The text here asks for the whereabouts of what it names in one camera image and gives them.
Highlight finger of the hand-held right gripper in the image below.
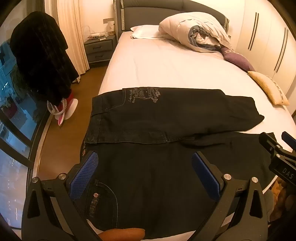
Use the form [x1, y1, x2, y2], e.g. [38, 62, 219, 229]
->
[259, 132, 284, 160]
[281, 131, 296, 152]

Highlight white pillow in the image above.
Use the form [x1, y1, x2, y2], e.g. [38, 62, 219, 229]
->
[130, 25, 167, 39]

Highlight large glass window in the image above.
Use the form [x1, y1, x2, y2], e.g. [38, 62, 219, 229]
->
[0, 14, 48, 230]

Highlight clear plastic tray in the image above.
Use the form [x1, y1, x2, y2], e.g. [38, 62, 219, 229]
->
[87, 32, 108, 40]

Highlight purple cushion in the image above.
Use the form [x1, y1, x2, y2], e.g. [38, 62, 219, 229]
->
[221, 46, 256, 72]

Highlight person's left hand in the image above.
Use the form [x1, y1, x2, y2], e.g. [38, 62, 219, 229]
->
[98, 228, 146, 241]

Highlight grey nightstand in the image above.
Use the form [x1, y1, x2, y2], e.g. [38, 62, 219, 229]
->
[84, 35, 117, 64]

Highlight brown patterned cloth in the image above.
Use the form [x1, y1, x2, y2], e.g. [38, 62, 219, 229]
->
[268, 179, 296, 223]

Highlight yellow cushion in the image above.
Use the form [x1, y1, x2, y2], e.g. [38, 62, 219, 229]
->
[247, 71, 290, 106]

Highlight long black wardrobe handle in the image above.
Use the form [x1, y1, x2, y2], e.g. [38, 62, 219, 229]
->
[248, 13, 259, 50]
[274, 28, 289, 72]

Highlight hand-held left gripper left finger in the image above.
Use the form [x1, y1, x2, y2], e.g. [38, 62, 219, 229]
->
[22, 151, 102, 241]

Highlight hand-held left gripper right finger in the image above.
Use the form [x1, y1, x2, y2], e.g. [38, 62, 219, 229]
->
[185, 152, 270, 241]

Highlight white wardrobe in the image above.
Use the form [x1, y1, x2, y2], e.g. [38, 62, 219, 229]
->
[233, 0, 296, 95]

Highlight white bed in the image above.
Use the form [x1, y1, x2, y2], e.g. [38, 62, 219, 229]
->
[32, 30, 296, 240]

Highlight black hanging garment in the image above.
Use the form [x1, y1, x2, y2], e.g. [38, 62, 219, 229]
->
[10, 11, 79, 105]

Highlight grey padded headboard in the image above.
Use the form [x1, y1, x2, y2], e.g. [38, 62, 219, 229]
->
[113, 0, 230, 37]

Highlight white grey duvet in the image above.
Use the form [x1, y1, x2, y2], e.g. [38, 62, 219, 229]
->
[159, 12, 233, 52]

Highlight cream curtain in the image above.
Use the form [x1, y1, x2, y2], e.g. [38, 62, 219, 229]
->
[45, 0, 89, 82]

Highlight black pants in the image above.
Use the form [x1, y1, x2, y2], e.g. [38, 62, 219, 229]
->
[80, 87, 278, 234]

